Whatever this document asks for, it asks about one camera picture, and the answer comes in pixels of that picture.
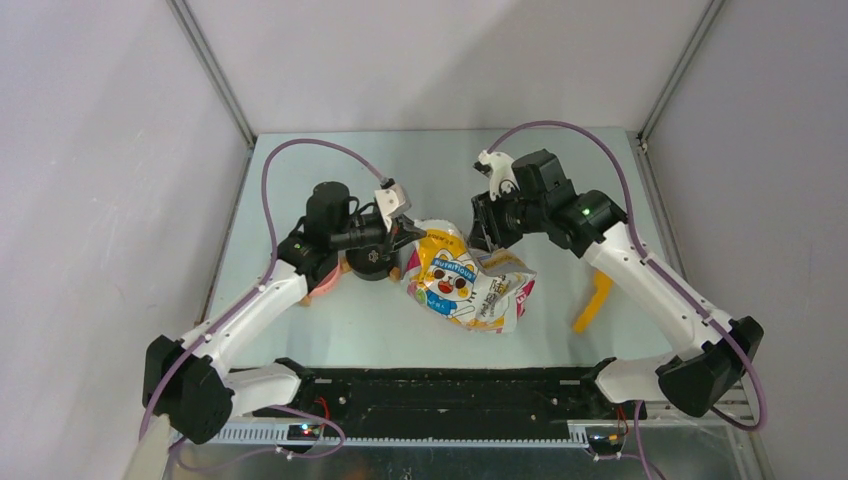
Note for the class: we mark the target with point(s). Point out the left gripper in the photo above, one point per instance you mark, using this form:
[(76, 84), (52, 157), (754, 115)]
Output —
[(401, 227)]

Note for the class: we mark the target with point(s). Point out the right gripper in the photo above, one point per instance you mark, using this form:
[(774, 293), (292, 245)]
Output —
[(486, 232)]

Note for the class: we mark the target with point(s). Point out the cat food bag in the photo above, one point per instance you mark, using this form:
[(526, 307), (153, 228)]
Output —
[(469, 287)]

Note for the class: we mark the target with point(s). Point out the yellow plastic scoop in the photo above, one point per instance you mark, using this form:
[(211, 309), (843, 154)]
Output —
[(602, 285)]

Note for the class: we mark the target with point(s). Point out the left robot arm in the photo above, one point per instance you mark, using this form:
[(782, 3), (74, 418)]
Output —
[(252, 318)]

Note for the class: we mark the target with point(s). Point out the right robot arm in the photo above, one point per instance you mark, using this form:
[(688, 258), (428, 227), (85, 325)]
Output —
[(709, 349)]

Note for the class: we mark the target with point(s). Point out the black pet bowl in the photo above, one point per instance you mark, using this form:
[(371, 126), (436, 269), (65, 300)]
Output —
[(368, 256)]

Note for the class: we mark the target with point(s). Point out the wooden bowl stand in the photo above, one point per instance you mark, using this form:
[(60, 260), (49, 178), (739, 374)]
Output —
[(393, 273)]

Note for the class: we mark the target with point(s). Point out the pink cat bowl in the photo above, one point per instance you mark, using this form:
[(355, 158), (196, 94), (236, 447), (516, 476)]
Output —
[(331, 281)]

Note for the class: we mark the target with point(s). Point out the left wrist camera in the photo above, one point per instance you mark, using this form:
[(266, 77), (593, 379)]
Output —
[(392, 202)]

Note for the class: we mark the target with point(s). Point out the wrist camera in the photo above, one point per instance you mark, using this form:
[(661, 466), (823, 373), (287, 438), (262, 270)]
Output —
[(392, 202), (497, 168)]

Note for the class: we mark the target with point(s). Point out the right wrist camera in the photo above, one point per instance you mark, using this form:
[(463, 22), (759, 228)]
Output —
[(497, 168)]

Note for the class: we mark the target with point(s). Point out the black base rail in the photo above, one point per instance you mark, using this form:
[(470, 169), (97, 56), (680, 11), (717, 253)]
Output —
[(455, 404)]

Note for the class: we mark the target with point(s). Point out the aluminium frame rail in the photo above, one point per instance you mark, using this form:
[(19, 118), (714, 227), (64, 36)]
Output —
[(406, 404)]

